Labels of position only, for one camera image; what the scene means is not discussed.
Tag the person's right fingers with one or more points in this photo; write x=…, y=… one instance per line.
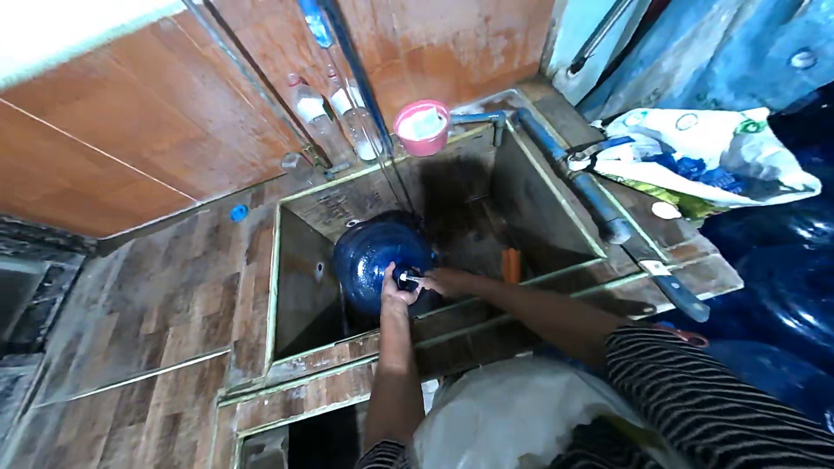
x=429, y=281

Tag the white round lid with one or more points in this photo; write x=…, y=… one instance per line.
x=665, y=210

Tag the person's right forearm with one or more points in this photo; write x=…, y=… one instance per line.
x=554, y=316

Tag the white printed plastic bag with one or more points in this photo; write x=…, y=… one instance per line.
x=710, y=138

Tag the dark metal rod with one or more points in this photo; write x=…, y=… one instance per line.
x=601, y=34

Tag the group of blue water jugs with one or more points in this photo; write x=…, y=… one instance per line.
x=775, y=273

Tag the thin blue water pipe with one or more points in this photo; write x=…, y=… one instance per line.
x=479, y=118

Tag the person's left fingers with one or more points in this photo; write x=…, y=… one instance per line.
x=389, y=272

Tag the person's body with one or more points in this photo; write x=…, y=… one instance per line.
x=521, y=417

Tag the orange plastic piece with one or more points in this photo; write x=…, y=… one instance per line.
x=511, y=266

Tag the white cloth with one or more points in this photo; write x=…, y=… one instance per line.
x=420, y=123

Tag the clear bottle, white label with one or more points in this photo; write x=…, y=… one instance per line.
x=357, y=120

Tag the light blue bottle-like fitting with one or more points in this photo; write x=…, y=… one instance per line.
x=316, y=23

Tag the person's right hand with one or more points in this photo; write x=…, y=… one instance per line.
x=450, y=284

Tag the large blue water jug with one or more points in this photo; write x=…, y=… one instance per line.
x=368, y=260

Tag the thick blue-grey water pipe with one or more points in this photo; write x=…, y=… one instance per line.
x=590, y=192

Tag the clear plastic cup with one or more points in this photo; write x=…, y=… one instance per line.
x=298, y=167

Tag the pink plastic bucket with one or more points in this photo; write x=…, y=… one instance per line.
x=422, y=144

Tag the tiled sink basin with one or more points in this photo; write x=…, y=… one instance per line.
x=547, y=195

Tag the thin grey metal pipe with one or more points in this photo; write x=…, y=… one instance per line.
x=244, y=70

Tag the brass pipe fitting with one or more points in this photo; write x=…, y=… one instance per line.
x=315, y=156

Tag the person's left forearm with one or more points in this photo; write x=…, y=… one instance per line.
x=395, y=365

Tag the clear bottle with red cap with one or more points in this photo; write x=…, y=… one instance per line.
x=312, y=109

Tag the person's left hand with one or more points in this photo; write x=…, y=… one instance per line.
x=399, y=296

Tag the blue plastic tarp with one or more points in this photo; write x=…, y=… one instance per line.
x=736, y=58

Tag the small white nozzle tool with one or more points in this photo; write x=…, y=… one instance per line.
x=407, y=277

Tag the dark framed window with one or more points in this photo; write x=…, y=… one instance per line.
x=29, y=303

